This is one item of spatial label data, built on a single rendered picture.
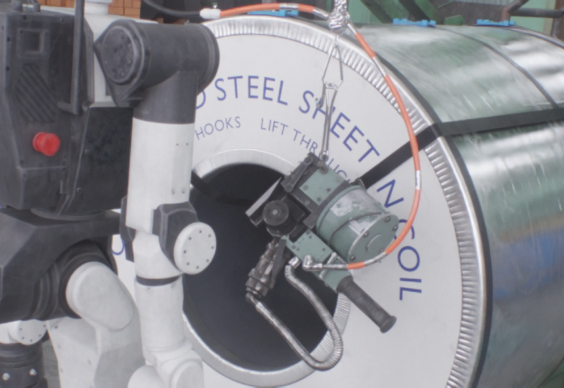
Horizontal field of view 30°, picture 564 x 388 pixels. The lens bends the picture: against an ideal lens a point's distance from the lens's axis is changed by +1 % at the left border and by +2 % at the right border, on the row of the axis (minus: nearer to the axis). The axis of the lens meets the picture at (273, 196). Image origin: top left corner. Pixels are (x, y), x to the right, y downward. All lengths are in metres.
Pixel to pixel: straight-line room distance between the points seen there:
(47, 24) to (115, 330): 0.52
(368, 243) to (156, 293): 0.72
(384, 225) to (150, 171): 0.79
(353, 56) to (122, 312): 0.85
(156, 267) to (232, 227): 1.31
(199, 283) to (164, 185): 1.25
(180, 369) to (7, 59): 0.52
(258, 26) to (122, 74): 1.01
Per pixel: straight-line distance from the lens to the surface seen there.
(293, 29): 2.40
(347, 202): 2.18
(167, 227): 1.52
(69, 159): 1.62
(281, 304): 2.96
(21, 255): 1.65
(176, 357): 1.62
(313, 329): 2.92
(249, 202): 2.69
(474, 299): 2.24
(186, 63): 1.50
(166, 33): 1.50
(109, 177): 1.66
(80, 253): 1.72
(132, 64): 1.46
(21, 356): 2.02
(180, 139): 1.52
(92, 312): 1.73
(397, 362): 2.36
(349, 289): 2.17
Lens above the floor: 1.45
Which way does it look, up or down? 12 degrees down
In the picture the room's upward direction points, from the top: 6 degrees clockwise
